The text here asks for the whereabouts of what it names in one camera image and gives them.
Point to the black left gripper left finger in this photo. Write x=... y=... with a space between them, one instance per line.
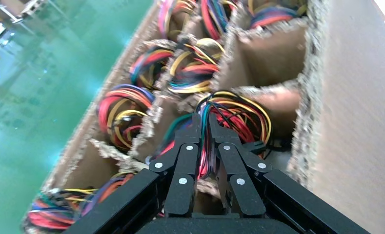
x=182 y=168

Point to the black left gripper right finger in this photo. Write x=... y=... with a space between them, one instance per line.
x=240 y=190

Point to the cardboard cell divider insert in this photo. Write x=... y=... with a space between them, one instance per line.
x=223 y=71

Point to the brown cardboard box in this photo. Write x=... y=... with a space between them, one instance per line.
x=347 y=113

